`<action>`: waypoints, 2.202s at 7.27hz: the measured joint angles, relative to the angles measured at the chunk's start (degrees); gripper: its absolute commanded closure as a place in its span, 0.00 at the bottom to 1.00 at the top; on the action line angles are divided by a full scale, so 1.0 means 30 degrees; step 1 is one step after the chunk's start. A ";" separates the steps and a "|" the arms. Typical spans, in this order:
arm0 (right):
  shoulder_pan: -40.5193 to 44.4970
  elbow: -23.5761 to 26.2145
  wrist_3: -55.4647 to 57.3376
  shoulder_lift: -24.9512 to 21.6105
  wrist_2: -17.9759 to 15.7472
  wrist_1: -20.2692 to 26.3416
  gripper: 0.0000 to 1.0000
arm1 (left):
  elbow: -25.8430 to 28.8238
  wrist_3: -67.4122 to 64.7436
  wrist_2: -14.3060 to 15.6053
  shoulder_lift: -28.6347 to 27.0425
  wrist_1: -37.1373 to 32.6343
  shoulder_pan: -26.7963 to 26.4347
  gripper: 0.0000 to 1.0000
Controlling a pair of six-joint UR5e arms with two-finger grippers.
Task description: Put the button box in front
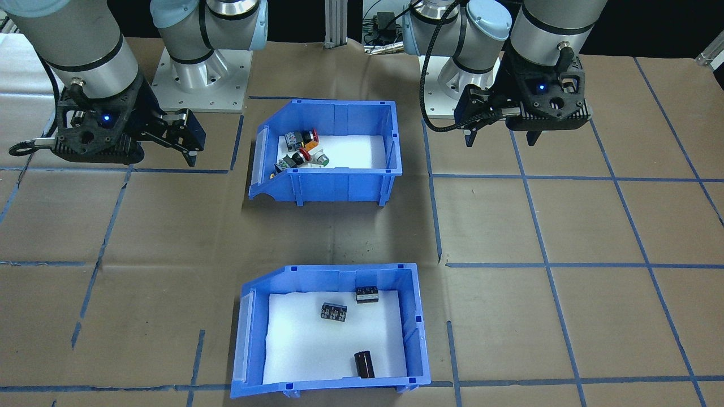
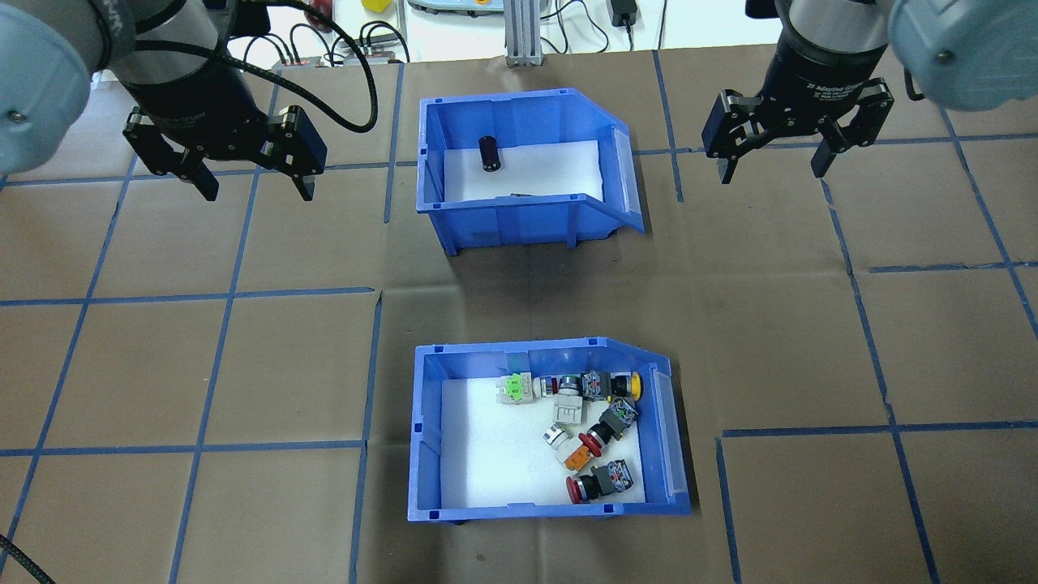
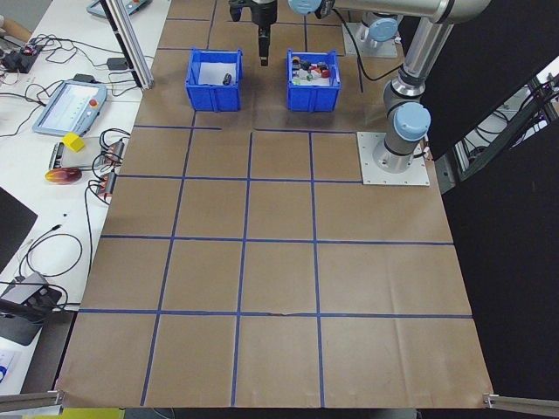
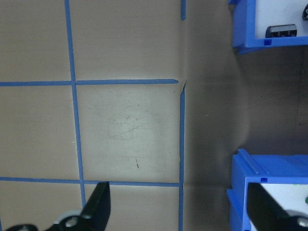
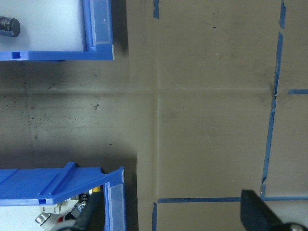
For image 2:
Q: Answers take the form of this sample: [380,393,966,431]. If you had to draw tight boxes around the blue plastic storage bin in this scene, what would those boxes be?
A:
[405,337,693,524]
[416,88,647,258]

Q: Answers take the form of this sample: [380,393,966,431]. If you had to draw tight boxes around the yellow head push button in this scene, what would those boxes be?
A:
[581,369,643,404]

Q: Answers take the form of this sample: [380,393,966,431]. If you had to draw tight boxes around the red mushroom button green block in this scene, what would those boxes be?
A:
[580,396,640,457]

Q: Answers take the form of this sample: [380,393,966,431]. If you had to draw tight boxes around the silver button orange block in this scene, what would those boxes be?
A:
[542,425,593,473]

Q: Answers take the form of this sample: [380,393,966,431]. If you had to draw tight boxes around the red mushroom button blue block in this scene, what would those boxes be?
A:
[566,459,635,505]

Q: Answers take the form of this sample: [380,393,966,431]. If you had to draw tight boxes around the white foam liner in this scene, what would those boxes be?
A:
[440,375,647,508]
[442,140,607,204]

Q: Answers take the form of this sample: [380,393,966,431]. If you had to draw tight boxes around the grey blue teach pendant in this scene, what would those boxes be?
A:
[408,0,500,15]

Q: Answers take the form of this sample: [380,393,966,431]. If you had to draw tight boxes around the black looped cable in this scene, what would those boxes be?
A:
[543,0,609,54]

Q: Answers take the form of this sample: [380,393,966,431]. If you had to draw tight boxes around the aluminium extrusion post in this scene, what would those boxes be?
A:
[504,0,543,67]

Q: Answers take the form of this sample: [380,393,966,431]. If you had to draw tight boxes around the green white switch block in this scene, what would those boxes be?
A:
[496,371,533,404]

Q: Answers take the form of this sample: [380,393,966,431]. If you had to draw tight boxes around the black braided cable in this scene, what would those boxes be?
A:
[0,534,54,584]

